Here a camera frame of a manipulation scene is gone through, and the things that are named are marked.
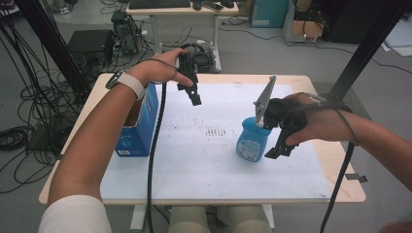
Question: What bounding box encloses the wristwatch with beige band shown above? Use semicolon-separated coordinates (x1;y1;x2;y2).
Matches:
105;71;147;101

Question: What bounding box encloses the grey right wrist cord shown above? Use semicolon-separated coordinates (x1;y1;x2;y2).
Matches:
333;108;360;147

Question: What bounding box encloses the black metal frame post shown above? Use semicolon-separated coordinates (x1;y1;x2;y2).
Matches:
328;0;412;102
14;0;90;103

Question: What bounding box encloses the black computer case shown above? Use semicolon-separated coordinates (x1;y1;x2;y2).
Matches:
67;29;117;74

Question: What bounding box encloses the white sleeve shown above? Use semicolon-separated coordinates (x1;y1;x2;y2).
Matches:
38;194;113;233

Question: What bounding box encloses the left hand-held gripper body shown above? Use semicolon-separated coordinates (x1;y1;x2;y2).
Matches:
177;50;213;86

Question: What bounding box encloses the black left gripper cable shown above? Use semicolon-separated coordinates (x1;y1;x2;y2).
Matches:
147;43;207;233

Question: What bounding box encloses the person's right hand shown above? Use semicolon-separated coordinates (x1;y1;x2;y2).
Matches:
285;92;358;147

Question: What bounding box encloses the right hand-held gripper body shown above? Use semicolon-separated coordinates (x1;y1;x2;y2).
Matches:
254;76;309;136

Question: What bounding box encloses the person's right leg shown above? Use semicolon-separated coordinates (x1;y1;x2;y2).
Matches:
226;205;274;233

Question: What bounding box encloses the person's leg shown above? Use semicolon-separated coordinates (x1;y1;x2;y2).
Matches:
226;205;274;233
167;206;212;233

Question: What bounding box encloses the person's left hand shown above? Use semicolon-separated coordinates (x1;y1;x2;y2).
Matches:
126;48;194;87

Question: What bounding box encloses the grey left wrist cord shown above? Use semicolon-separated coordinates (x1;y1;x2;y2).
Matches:
142;58;179;80

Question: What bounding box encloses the bundle of black floor cables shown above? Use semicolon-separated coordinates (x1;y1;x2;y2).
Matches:
0;17;84;195

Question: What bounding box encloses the white table leg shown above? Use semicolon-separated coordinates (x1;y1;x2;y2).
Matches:
129;204;149;231
261;204;276;229

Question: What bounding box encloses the blue cardboard box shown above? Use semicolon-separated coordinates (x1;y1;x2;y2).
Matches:
115;82;159;158

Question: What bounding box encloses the white board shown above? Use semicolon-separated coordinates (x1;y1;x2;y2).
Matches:
100;82;332;200

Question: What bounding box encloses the grey computer tower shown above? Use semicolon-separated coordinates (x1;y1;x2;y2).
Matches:
111;10;144;55

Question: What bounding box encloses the person's left leg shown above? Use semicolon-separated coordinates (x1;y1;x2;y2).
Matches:
167;206;212;233

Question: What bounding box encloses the dark phone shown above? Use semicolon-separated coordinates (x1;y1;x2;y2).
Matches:
201;1;225;13

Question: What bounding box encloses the black keyboard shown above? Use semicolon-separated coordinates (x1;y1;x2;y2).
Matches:
128;0;191;10

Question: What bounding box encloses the grey wrist cord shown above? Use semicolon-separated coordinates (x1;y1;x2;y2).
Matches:
333;108;360;147
142;58;179;80

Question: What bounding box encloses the black tape piece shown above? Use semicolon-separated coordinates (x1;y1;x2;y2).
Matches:
344;173;369;183

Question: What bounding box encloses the blue plastic bottle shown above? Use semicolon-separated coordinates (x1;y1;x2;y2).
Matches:
235;116;274;163

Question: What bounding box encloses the open brown cardboard box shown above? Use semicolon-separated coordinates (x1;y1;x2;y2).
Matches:
282;0;326;44

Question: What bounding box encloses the teal box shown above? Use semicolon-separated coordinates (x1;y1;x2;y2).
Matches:
250;0;290;29

